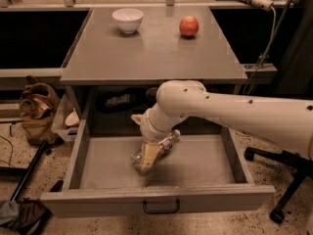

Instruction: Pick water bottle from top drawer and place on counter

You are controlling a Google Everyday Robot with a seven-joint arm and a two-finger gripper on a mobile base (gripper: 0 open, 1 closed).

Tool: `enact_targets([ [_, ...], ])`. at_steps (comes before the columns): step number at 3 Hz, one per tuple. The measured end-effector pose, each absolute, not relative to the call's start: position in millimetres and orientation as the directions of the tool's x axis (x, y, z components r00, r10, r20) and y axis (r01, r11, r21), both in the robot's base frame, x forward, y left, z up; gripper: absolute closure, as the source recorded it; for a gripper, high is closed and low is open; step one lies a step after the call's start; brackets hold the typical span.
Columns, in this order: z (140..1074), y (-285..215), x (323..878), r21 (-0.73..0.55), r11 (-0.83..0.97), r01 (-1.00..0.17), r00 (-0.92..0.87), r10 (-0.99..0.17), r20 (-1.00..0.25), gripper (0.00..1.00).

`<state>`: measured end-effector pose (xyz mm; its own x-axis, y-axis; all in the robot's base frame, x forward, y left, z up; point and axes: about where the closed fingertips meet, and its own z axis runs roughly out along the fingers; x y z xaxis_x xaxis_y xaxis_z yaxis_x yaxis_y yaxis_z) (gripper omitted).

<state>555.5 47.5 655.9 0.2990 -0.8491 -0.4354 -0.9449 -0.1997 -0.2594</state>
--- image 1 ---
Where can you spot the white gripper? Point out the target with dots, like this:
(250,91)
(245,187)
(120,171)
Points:
(149,130)

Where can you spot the clear plastic water bottle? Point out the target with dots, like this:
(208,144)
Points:
(165,147)

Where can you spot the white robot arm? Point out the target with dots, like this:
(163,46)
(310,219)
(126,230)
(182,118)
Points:
(286,123)

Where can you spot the grey open drawer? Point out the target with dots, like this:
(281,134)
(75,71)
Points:
(206,173)

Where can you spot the grey counter cabinet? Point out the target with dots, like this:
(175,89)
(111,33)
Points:
(155,53)

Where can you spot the black object behind cabinet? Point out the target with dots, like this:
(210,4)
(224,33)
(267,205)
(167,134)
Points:
(110,102)

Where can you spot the clear plastic bin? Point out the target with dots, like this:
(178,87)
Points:
(66,120)

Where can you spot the black pole on floor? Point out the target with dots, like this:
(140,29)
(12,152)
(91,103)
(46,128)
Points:
(28,172)

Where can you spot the white ceramic bowl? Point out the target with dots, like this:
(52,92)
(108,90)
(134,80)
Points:
(128,20)

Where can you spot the red apple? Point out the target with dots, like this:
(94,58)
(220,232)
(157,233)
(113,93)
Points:
(189,26)

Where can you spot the grey cloth on floor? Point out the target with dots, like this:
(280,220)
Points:
(9,214)

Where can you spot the black drawer handle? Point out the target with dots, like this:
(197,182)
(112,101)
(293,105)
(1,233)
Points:
(161,208)

